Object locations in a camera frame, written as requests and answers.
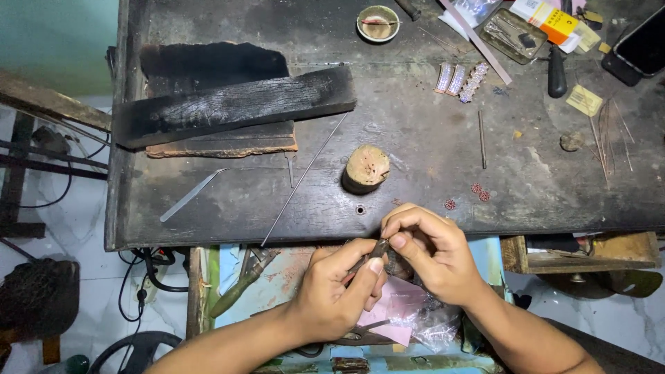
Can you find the small grey stone lump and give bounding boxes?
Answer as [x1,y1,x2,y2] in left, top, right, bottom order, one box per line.
[559,131,586,153]

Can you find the pink paper sheet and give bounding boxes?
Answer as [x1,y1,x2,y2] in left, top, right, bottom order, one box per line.
[357,275,433,347]

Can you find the dark wooden frame bench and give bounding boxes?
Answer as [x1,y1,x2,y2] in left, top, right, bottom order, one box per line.
[0,69,113,240]

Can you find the black smartphone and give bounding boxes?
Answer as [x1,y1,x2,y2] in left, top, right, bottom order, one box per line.
[612,4,665,79]

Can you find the dark metal scissors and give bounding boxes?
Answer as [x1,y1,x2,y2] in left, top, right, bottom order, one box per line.
[326,319,397,347]

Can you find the long thin metal rod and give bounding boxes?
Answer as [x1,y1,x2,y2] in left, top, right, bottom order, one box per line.
[260,112,350,248]

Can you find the black charcoal soldering block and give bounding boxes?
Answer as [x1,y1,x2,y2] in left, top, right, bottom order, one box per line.
[139,42,298,159]

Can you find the curved jewelled band piece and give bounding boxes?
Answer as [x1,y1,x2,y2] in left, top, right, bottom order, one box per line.
[434,62,454,96]
[447,64,468,97]

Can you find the green handled pliers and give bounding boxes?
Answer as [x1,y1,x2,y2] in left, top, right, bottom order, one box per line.
[209,247,282,319]

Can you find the small dark hand tool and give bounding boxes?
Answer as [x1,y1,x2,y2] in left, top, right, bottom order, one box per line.
[342,238,391,285]

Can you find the pale yellow paper slip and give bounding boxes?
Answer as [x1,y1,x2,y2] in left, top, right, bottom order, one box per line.
[574,21,603,53]

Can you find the person's left hand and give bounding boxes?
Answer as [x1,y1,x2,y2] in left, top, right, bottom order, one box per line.
[287,238,389,345]

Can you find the black handled graver tool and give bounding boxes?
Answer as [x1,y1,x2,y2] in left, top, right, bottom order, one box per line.
[548,44,568,99]

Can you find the rectangular metal tin tray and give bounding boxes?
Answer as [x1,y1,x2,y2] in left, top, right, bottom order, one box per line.
[478,7,549,66]

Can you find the light blue open drawer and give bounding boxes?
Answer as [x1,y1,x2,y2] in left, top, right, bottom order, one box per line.
[186,236,516,374]

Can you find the orange and white box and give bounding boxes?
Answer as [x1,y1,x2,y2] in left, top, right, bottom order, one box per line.
[508,0,581,54]

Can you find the black cables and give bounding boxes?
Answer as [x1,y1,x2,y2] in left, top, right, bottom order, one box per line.
[117,248,190,374]

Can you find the small round ceramic bowl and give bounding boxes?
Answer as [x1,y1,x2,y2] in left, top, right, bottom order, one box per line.
[356,5,402,44]

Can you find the crumpled clear plastic bag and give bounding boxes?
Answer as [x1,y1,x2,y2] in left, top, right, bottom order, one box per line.
[387,290,464,354]

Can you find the long beaded jewelled piece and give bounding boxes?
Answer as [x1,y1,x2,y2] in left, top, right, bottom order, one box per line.
[459,62,489,104]

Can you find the white power strip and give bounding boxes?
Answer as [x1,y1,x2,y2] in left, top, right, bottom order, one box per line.
[132,260,168,305]

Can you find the dark woven stool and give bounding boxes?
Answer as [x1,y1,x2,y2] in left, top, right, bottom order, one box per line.
[0,258,81,365]

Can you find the bundle of thin wires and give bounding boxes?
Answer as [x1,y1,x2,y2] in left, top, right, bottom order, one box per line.
[588,98,636,191]

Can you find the person's right hand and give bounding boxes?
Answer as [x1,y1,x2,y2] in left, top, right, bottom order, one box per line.
[381,203,489,309]

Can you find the flat metal strip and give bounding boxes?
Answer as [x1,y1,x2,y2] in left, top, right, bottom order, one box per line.
[439,0,513,86]

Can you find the wooden side drawer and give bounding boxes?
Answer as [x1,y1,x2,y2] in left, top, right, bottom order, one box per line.
[501,231,662,275]

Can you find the yellow paper tag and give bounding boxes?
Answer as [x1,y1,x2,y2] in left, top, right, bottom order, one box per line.
[565,84,604,118]

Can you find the round wooden stump peg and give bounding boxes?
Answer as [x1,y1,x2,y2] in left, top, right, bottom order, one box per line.
[341,144,391,196]

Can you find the black tool handle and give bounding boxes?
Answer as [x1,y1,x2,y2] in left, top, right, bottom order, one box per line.
[395,0,422,22]

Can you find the long steel tweezers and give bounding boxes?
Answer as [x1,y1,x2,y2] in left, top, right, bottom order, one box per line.
[159,167,230,223]

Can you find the dark round metal dish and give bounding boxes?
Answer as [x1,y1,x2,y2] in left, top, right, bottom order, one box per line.
[537,269,664,300]

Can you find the green bottle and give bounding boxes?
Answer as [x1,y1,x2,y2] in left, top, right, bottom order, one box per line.
[37,354,90,374]

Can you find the black round ring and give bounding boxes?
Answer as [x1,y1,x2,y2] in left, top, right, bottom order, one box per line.
[87,331,183,374]

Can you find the charred wooden plank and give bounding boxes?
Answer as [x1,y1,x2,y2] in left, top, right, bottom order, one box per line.
[113,65,358,150]

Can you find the short metal rod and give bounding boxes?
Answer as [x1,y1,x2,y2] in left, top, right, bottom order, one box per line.
[477,109,488,170]

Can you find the black rectangular block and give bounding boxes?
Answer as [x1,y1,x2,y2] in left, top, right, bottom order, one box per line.
[601,50,644,88]

